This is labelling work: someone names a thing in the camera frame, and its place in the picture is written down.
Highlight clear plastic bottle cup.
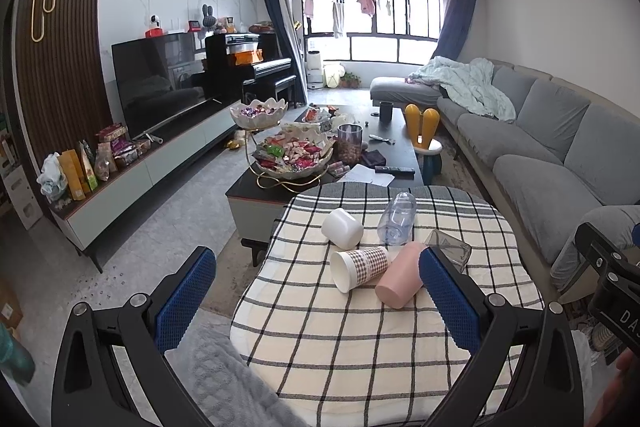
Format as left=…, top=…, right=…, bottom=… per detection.
left=378, top=192, right=416, bottom=246

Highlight clear grey square cup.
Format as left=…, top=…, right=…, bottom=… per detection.
left=426, top=229, right=472, bottom=273

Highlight pink plastic cup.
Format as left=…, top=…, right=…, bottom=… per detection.
left=375, top=242, right=426, bottom=309

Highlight patterned paper cup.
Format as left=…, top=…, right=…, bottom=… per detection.
left=330, top=246, right=390, bottom=294

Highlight black cylinder cup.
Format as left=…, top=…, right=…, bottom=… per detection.
left=380, top=102, right=394, bottom=124

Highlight person's hand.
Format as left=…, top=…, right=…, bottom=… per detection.
left=586, top=349, right=638, bottom=427

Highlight white tv cabinet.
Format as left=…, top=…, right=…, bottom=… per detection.
left=52, top=101, right=236, bottom=267

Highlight grey sectional sofa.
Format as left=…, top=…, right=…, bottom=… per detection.
left=370, top=61, right=639, bottom=303

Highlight checkered table cloth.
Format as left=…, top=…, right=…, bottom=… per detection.
left=230, top=183, right=544, bottom=426

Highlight white plastic bag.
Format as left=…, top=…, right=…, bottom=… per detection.
left=37, top=153, right=68, bottom=202

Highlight yellow snack box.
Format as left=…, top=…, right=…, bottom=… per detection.
left=58, top=150, right=86, bottom=202

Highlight black remote control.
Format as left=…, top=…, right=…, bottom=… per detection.
left=374, top=166, right=416, bottom=176

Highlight white paper sheets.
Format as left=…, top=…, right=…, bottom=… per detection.
left=338, top=164, right=395, bottom=187

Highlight light green blanket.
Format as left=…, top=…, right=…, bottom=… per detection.
left=408, top=56, right=516, bottom=122

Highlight yellow rabbit ear stool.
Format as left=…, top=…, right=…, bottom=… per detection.
left=404, top=104, right=442, bottom=185

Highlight two tier snack tray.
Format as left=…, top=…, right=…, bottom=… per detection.
left=229, top=98, right=335, bottom=193

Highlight glass snack jar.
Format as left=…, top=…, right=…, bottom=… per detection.
left=335, top=124, right=362, bottom=166

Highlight flat screen television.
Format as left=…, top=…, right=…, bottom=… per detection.
left=112, top=32, right=219, bottom=138

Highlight black coffee table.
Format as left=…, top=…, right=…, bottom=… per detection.
left=226, top=104, right=423, bottom=267

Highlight blue right curtain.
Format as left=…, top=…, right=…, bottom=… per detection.
left=432, top=0, right=476, bottom=61

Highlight blue curtain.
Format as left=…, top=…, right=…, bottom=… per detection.
left=432, top=0, right=476, bottom=61
left=264, top=0, right=308, bottom=105

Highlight black upright piano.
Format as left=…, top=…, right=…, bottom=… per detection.
left=204, top=32, right=296, bottom=103

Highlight piano bench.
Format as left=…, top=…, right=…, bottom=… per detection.
left=242, top=75, right=296, bottom=104

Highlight grey rabbit plush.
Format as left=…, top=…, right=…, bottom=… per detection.
left=202, top=4, right=217, bottom=30

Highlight blue left curtain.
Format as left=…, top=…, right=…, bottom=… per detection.
left=264, top=0, right=308, bottom=105

